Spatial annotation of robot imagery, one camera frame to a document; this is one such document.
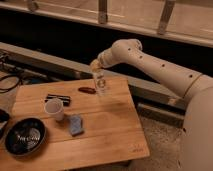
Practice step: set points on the dark red small object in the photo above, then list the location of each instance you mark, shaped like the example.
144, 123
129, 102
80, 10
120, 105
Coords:
87, 90

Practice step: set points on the white gripper wrist block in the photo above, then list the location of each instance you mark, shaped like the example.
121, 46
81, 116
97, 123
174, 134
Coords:
105, 59

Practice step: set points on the wooden table board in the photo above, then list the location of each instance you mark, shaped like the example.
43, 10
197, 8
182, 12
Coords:
112, 129

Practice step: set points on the white paper cup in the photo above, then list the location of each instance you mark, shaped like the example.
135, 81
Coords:
54, 107

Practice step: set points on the blue sponge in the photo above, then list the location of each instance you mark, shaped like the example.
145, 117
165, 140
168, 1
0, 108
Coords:
76, 127

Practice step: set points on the metal bracket middle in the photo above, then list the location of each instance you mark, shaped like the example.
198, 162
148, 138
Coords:
102, 11

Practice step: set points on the black object at left edge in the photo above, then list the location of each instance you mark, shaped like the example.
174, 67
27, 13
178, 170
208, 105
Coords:
4, 118

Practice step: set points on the metal bracket right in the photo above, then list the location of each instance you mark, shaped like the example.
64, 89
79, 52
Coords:
165, 16

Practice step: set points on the metal bracket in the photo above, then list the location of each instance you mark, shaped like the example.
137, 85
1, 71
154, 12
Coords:
102, 11
165, 16
32, 5

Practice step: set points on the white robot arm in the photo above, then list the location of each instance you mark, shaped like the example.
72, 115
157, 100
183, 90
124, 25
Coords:
195, 88

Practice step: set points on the metal bracket left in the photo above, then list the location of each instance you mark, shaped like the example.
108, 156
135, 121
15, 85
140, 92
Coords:
32, 5

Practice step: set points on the black frying pan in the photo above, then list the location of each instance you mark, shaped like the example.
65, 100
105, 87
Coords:
25, 136

